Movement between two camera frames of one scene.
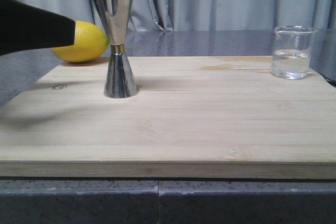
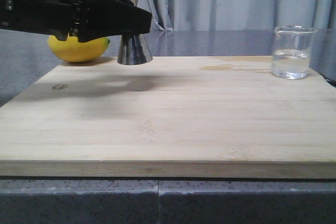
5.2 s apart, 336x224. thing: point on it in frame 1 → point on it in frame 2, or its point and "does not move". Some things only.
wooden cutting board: [195, 117] does not move
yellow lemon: [90, 43] does not move
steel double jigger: [115, 2] → [132, 51]
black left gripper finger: [24, 27] → [103, 16]
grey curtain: [187, 1] does not move
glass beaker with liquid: [291, 52] does not move
